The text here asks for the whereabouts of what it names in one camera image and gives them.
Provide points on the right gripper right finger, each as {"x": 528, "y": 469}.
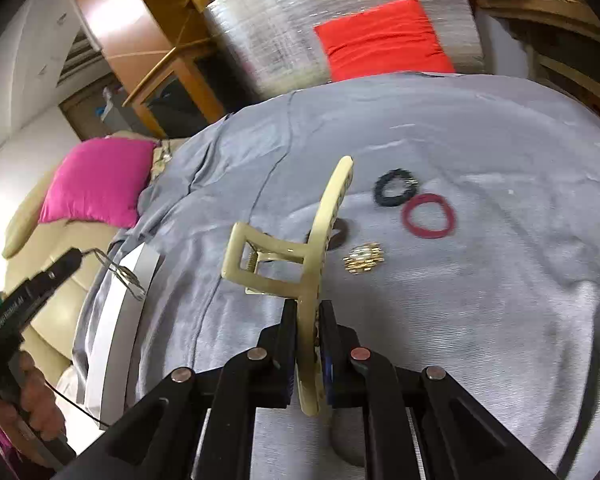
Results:
{"x": 417, "y": 425}

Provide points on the gold rhinestone brooch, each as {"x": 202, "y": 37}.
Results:
{"x": 364, "y": 258}

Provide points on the magenta pillow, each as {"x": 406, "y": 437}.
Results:
{"x": 100, "y": 180}

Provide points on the red cushion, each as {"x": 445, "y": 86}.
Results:
{"x": 394, "y": 37}

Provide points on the wooden shelf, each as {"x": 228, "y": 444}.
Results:
{"x": 562, "y": 42}

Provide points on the black beaded scrunchie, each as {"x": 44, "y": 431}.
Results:
{"x": 395, "y": 188}

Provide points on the white jewelry tray box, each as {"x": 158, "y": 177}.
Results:
{"x": 110, "y": 360}

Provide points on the beige leather sofa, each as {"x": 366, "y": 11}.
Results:
{"x": 42, "y": 262}

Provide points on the person left hand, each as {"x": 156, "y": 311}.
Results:
{"x": 39, "y": 402}

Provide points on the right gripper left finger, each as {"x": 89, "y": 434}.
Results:
{"x": 198, "y": 425}

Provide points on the silver foil insulation panel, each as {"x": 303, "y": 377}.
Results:
{"x": 274, "y": 46}

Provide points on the grey bed blanket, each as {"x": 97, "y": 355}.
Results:
{"x": 492, "y": 270}

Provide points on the silver metal hair clip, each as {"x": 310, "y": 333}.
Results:
{"x": 124, "y": 275}

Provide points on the wooden cabinet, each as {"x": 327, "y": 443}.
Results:
{"x": 150, "y": 44}

